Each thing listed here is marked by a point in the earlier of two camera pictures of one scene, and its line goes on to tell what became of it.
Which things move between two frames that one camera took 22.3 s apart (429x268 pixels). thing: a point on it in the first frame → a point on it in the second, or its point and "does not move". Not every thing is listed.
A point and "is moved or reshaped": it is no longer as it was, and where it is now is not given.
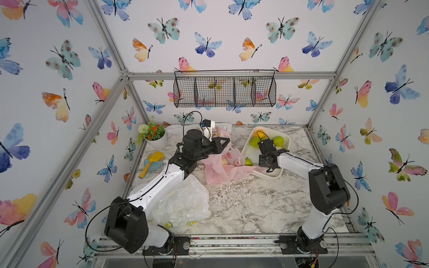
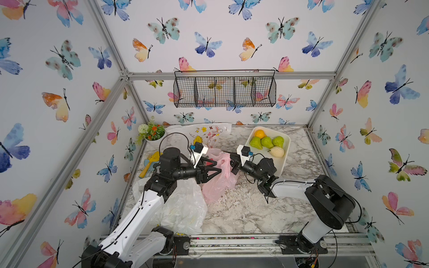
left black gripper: (216, 147) → (201, 176)
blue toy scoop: (153, 166) does not move
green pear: (279, 141) does not move
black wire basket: (224, 88) does not move
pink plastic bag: (228, 166) is moved or reshaped
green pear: (254, 142) does not move
